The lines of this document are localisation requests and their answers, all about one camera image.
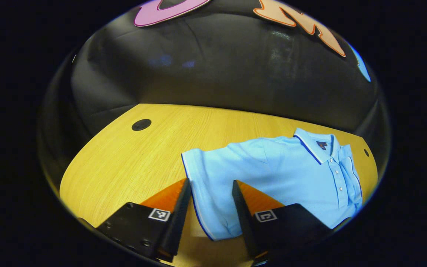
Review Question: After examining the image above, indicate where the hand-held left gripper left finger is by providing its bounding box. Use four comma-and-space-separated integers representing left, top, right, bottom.
96, 178, 192, 263

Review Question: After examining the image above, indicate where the light blue T-shirt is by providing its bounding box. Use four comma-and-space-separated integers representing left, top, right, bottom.
181, 128, 363, 241

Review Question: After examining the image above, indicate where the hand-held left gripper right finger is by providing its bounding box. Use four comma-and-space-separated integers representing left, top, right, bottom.
231, 180, 334, 267

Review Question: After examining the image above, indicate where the black backdrop cloth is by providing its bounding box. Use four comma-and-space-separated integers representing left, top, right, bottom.
37, 0, 391, 193

